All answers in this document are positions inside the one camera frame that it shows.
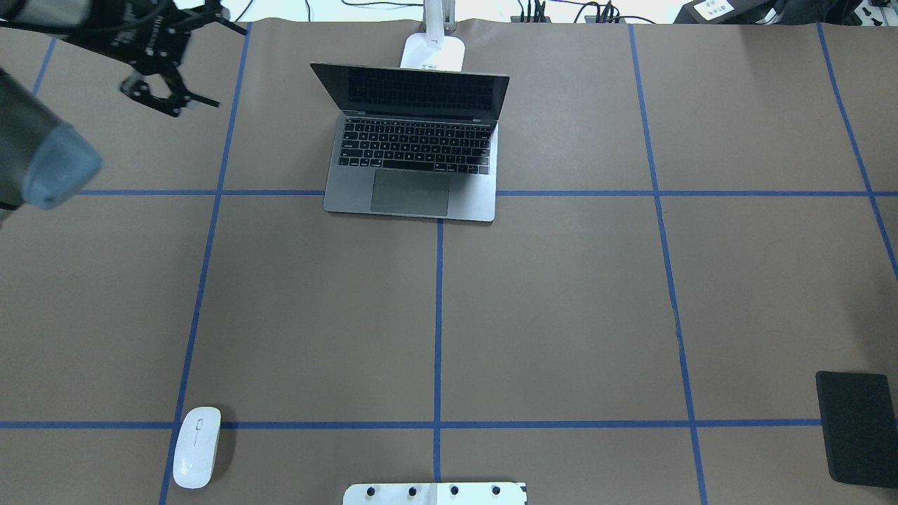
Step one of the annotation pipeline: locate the grey laptop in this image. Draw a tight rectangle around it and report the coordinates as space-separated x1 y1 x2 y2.
310 62 510 222

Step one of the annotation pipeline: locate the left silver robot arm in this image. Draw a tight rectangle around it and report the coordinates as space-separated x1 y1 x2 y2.
1 1 247 217

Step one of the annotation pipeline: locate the white mounting plate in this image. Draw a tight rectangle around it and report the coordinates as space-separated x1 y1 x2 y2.
341 482 528 504

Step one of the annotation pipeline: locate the white computer mouse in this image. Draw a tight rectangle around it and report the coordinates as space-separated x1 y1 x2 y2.
171 406 222 490

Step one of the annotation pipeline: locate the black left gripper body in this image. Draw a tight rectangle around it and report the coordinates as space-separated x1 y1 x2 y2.
105 1 194 76

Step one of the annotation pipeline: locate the black mouse pad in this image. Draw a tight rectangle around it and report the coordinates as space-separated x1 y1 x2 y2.
815 370 897 489

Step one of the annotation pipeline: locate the white desk lamp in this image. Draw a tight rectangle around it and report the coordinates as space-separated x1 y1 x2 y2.
400 1 465 72

